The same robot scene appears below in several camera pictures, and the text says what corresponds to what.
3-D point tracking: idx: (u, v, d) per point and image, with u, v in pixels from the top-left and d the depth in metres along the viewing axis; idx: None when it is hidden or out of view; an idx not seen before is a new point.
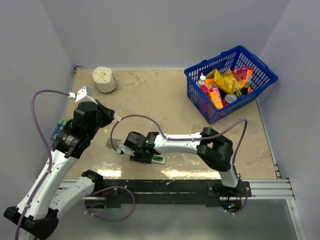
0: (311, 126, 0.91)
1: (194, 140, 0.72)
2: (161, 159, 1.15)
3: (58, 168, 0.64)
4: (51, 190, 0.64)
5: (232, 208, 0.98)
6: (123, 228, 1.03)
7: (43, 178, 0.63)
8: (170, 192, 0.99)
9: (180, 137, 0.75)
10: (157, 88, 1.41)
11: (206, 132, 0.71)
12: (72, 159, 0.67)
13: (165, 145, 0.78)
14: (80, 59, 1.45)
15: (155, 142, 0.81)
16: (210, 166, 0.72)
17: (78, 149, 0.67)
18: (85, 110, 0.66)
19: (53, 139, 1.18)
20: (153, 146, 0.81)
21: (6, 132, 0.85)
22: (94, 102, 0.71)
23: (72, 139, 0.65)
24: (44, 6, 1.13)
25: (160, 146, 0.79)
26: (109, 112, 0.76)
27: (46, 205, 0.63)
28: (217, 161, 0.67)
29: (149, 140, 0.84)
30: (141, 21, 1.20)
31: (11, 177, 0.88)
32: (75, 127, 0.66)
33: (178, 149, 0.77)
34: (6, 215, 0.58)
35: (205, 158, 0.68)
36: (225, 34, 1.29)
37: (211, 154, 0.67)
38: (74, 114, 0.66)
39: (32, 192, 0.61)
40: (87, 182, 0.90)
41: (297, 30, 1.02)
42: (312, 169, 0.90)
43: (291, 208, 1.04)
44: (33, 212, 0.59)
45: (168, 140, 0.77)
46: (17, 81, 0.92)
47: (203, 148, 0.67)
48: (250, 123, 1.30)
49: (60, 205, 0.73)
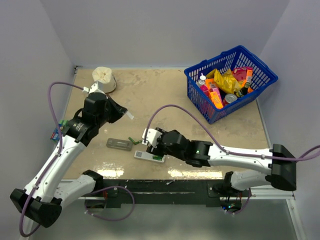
0: (311, 127, 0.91)
1: (265, 158, 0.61)
2: (160, 158, 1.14)
3: (67, 152, 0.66)
4: (60, 174, 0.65)
5: (232, 208, 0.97)
6: (123, 228, 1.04)
7: (52, 161, 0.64)
8: (170, 192, 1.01)
9: (245, 151, 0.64)
10: (157, 88, 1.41)
11: (277, 150, 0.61)
12: (81, 145, 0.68)
13: (223, 159, 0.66)
14: (80, 59, 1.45)
15: (210, 154, 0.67)
16: (274, 185, 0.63)
17: (87, 135, 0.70)
18: (95, 100, 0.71)
19: (53, 139, 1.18)
20: (208, 159, 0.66)
21: (5, 134, 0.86)
22: (103, 94, 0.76)
23: (82, 126, 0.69)
24: (43, 8, 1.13)
25: (217, 160, 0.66)
26: (121, 109, 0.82)
27: (53, 189, 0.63)
28: (290, 182, 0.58)
29: (199, 150, 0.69)
30: (141, 21, 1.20)
31: (11, 178, 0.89)
32: (86, 115, 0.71)
33: (239, 166, 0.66)
34: (14, 195, 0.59)
35: (276, 178, 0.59)
36: (225, 34, 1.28)
37: (285, 175, 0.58)
38: (85, 103, 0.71)
39: (41, 174, 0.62)
40: (88, 179, 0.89)
41: (298, 30, 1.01)
42: (312, 170, 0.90)
43: (291, 208, 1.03)
44: (40, 193, 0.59)
45: (227, 153, 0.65)
46: (17, 84, 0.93)
47: (277, 168, 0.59)
48: (250, 123, 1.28)
49: (64, 196, 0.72)
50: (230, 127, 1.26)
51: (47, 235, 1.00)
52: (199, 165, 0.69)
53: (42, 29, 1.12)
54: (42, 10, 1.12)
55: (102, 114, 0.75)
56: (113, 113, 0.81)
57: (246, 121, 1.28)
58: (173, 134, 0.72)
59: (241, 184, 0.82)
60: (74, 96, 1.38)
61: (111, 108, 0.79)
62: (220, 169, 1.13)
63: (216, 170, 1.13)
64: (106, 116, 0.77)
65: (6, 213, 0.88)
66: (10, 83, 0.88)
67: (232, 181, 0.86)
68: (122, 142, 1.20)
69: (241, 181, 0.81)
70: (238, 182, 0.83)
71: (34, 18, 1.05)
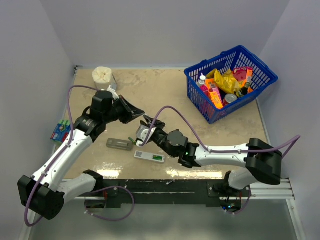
0: (311, 127, 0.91)
1: (241, 152, 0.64)
2: (161, 158, 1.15)
3: (77, 144, 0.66)
4: (67, 165, 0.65)
5: (232, 208, 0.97)
6: (124, 228, 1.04)
7: (62, 151, 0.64)
8: (170, 192, 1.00)
9: (225, 148, 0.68)
10: (157, 88, 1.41)
11: (253, 144, 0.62)
12: (89, 139, 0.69)
13: (207, 157, 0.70)
14: (80, 59, 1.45)
15: (196, 154, 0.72)
16: (257, 180, 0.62)
17: (95, 132, 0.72)
18: (102, 98, 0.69)
19: (53, 139, 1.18)
20: (195, 159, 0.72)
21: (5, 135, 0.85)
22: (109, 92, 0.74)
23: (91, 123, 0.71)
24: (43, 8, 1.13)
25: (201, 159, 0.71)
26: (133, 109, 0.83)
27: (60, 179, 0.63)
28: (268, 175, 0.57)
29: (190, 152, 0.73)
30: (141, 20, 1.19)
31: (11, 178, 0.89)
32: (94, 113, 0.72)
33: (222, 162, 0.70)
34: (21, 181, 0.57)
35: (254, 171, 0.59)
36: (225, 33, 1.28)
37: (262, 167, 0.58)
38: (92, 101, 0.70)
39: (50, 162, 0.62)
40: (89, 177, 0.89)
41: (298, 29, 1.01)
42: (313, 171, 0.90)
43: (291, 208, 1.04)
44: (48, 181, 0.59)
45: (210, 152, 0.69)
46: (18, 84, 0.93)
47: (252, 160, 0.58)
48: (251, 123, 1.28)
49: (66, 190, 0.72)
50: (230, 127, 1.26)
51: (47, 235, 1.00)
52: (189, 166, 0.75)
53: (41, 29, 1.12)
54: (42, 10, 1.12)
55: (110, 111, 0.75)
56: (122, 113, 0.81)
57: (245, 121, 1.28)
58: (177, 135, 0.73)
59: (236, 183, 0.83)
60: (74, 96, 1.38)
61: (121, 107, 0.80)
62: (220, 169, 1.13)
63: (216, 170, 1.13)
64: (115, 115, 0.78)
65: (5, 213, 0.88)
66: (10, 84, 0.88)
67: (229, 181, 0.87)
68: (122, 142, 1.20)
69: (236, 180, 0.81)
70: (233, 180, 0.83)
71: (34, 18, 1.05)
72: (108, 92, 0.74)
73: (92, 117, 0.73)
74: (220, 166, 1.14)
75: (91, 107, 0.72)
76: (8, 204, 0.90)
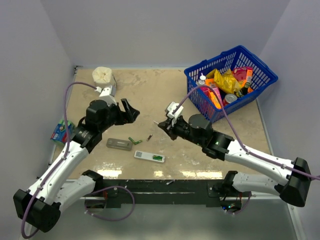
0: (311, 127, 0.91)
1: (285, 167, 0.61)
2: (161, 158, 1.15)
3: (73, 156, 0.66)
4: (63, 178, 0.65)
5: (232, 208, 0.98)
6: (124, 228, 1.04)
7: (58, 164, 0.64)
8: (170, 192, 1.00)
9: (266, 156, 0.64)
10: (157, 88, 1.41)
11: (299, 164, 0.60)
12: (85, 151, 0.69)
13: (241, 157, 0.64)
14: (80, 59, 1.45)
15: (229, 150, 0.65)
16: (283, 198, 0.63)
17: (92, 143, 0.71)
18: (96, 109, 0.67)
19: (53, 139, 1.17)
20: (225, 153, 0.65)
21: (5, 134, 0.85)
22: (103, 101, 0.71)
23: (87, 134, 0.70)
24: (44, 7, 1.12)
25: (234, 156, 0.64)
26: (134, 113, 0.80)
27: (55, 192, 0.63)
28: (302, 199, 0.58)
29: (219, 142, 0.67)
30: (141, 20, 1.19)
31: (11, 178, 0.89)
32: (89, 123, 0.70)
33: (255, 168, 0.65)
34: (17, 195, 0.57)
35: (290, 191, 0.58)
36: (226, 33, 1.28)
37: (301, 191, 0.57)
38: (87, 112, 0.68)
39: (45, 176, 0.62)
40: (87, 180, 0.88)
41: (298, 29, 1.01)
42: (313, 171, 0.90)
43: (291, 208, 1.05)
44: (44, 194, 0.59)
45: (248, 153, 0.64)
46: (18, 84, 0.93)
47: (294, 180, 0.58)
48: (250, 123, 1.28)
49: (62, 200, 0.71)
50: (230, 127, 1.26)
51: (47, 235, 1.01)
52: (213, 155, 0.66)
53: (41, 29, 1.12)
54: (42, 10, 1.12)
55: (106, 120, 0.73)
56: (118, 118, 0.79)
57: (246, 121, 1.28)
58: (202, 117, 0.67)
59: (243, 186, 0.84)
60: (74, 96, 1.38)
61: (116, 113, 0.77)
62: (220, 169, 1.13)
63: (215, 171, 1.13)
64: (111, 121, 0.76)
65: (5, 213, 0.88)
66: (10, 83, 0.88)
67: (234, 180, 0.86)
68: (122, 142, 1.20)
69: (245, 184, 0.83)
70: (240, 183, 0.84)
71: (34, 19, 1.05)
72: (103, 101, 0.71)
73: (88, 127, 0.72)
74: (220, 166, 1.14)
75: (85, 118, 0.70)
76: (8, 203, 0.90)
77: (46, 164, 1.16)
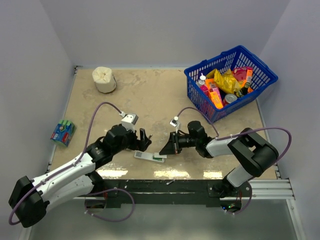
0: (312, 127, 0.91)
1: (232, 137, 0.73)
2: (160, 159, 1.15)
3: (81, 166, 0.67)
4: (64, 182, 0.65)
5: (232, 208, 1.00)
6: (124, 228, 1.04)
7: (66, 167, 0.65)
8: (170, 192, 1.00)
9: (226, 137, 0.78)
10: (157, 88, 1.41)
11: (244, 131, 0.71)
12: (92, 167, 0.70)
13: (213, 146, 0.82)
14: (80, 59, 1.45)
15: (209, 143, 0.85)
16: (244, 169, 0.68)
17: (101, 162, 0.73)
18: (116, 134, 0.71)
19: (53, 139, 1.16)
20: (207, 146, 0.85)
21: (4, 135, 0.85)
22: (124, 127, 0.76)
23: (100, 153, 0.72)
24: (43, 7, 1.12)
25: (210, 147, 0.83)
26: (147, 142, 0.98)
27: (52, 192, 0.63)
28: (245, 156, 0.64)
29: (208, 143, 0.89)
30: (141, 20, 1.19)
31: (11, 178, 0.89)
32: (105, 144, 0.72)
33: (225, 151, 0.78)
34: (21, 181, 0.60)
35: (235, 151, 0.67)
36: (225, 33, 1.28)
37: (241, 148, 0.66)
38: (106, 134, 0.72)
39: (52, 173, 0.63)
40: (86, 182, 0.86)
41: (298, 29, 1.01)
42: (314, 170, 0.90)
43: (291, 208, 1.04)
44: (44, 189, 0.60)
45: (216, 140, 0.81)
46: (18, 84, 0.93)
47: (235, 141, 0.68)
48: (250, 123, 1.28)
49: (53, 199, 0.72)
50: (230, 127, 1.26)
51: (47, 235, 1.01)
52: (203, 154, 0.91)
53: (41, 29, 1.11)
54: (42, 10, 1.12)
55: (121, 145, 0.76)
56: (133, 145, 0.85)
57: (246, 121, 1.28)
58: (196, 123, 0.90)
59: (235, 178, 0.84)
60: (74, 96, 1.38)
61: None
62: (220, 169, 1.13)
63: (216, 171, 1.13)
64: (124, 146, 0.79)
65: (4, 213, 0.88)
66: (9, 83, 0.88)
67: (229, 173, 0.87)
68: None
69: (236, 176, 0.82)
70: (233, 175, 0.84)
71: (34, 19, 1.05)
72: (123, 127, 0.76)
73: (104, 146, 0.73)
74: (220, 166, 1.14)
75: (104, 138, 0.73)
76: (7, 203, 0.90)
77: (46, 164, 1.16)
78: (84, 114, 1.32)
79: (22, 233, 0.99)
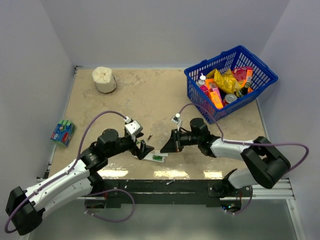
0: (312, 127, 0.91)
1: (244, 144, 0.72)
2: (160, 158, 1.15)
3: (75, 174, 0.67)
4: (58, 190, 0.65)
5: (232, 208, 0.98)
6: (124, 228, 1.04)
7: (59, 176, 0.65)
8: (170, 192, 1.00)
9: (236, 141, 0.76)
10: (157, 88, 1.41)
11: (258, 140, 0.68)
12: (86, 173, 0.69)
13: (220, 147, 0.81)
14: (80, 59, 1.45)
15: (213, 142, 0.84)
16: (255, 178, 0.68)
17: (95, 168, 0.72)
18: (106, 139, 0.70)
19: (53, 139, 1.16)
20: (211, 145, 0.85)
21: (4, 134, 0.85)
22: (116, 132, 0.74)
23: (94, 159, 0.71)
24: (43, 7, 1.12)
25: (216, 147, 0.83)
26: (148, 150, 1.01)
27: (46, 201, 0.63)
28: (259, 168, 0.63)
29: (210, 141, 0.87)
30: (141, 21, 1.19)
31: (11, 178, 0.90)
32: (98, 149, 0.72)
33: (232, 154, 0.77)
34: (14, 191, 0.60)
35: (248, 161, 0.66)
36: (225, 33, 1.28)
37: (256, 161, 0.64)
38: (98, 139, 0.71)
39: (45, 182, 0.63)
40: (84, 185, 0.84)
41: (299, 29, 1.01)
42: (314, 170, 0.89)
43: (291, 208, 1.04)
44: (36, 199, 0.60)
45: (223, 142, 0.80)
46: (18, 84, 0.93)
47: (248, 150, 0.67)
48: (251, 123, 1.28)
49: (49, 205, 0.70)
50: (230, 127, 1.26)
51: (47, 235, 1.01)
52: (206, 152, 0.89)
53: (41, 29, 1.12)
54: (42, 11, 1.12)
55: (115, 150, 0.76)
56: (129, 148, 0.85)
57: (246, 121, 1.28)
58: (199, 120, 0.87)
59: (236, 179, 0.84)
60: (74, 96, 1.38)
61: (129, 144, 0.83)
62: (220, 169, 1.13)
63: (216, 171, 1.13)
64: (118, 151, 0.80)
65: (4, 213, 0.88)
66: (9, 83, 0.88)
67: (230, 175, 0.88)
68: None
69: (237, 176, 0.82)
70: (234, 176, 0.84)
71: (34, 19, 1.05)
72: (115, 132, 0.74)
73: (98, 152, 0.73)
74: (220, 166, 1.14)
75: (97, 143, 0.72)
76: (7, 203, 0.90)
77: (46, 164, 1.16)
78: (84, 114, 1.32)
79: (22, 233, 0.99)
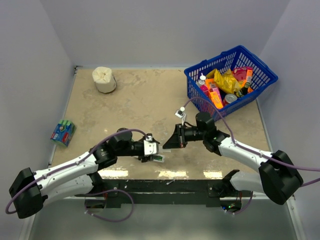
0: (312, 127, 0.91)
1: (261, 156, 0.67)
2: (160, 158, 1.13)
3: (84, 166, 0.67)
4: (65, 179, 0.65)
5: (232, 208, 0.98)
6: (124, 229, 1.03)
7: (69, 165, 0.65)
8: (170, 192, 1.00)
9: (251, 147, 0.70)
10: (157, 88, 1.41)
11: (278, 155, 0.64)
12: (94, 168, 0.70)
13: (229, 148, 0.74)
14: (80, 59, 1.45)
15: (223, 141, 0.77)
16: (265, 191, 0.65)
17: (104, 164, 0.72)
18: (120, 137, 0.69)
19: (53, 139, 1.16)
20: (219, 144, 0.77)
21: (4, 135, 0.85)
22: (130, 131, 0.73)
23: (104, 155, 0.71)
24: (43, 7, 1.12)
25: (224, 148, 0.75)
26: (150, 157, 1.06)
27: (51, 188, 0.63)
28: (276, 188, 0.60)
29: (218, 138, 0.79)
30: (141, 20, 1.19)
31: (10, 178, 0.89)
32: (110, 146, 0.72)
33: (242, 159, 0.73)
34: (23, 172, 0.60)
35: (264, 177, 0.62)
36: (225, 34, 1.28)
37: (275, 179, 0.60)
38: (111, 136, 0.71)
39: (55, 168, 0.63)
40: (86, 181, 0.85)
41: (298, 29, 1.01)
42: (314, 170, 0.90)
43: (291, 208, 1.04)
44: (44, 184, 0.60)
45: (235, 145, 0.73)
46: (18, 84, 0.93)
47: (266, 166, 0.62)
48: (250, 123, 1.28)
49: (52, 194, 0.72)
50: (230, 127, 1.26)
51: (47, 235, 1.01)
52: (211, 148, 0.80)
53: (41, 29, 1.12)
54: (42, 10, 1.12)
55: (124, 150, 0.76)
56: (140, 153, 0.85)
57: (246, 121, 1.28)
58: (205, 115, 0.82)
59: (240, 182, 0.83)
60: (74, 96, 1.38)
61: (140, 145, 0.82)
62: (220, 169, 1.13)
63: (216, 171, 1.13)
64: (128, 150, 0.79)
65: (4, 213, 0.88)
66: (9, 83, 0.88)
67: (232, 176, 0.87)
68: None
69: (242, 180, 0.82)
70: (238, 179, 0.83)
71: (35, 20, 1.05)
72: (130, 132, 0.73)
73: (109, 148, 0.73)
74: (220, 166, 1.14)
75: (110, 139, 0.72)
76: (7, 203, 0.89)
77: (46, 164, 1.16)
78: (83, 114, 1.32)
79: (22, 233, 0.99)
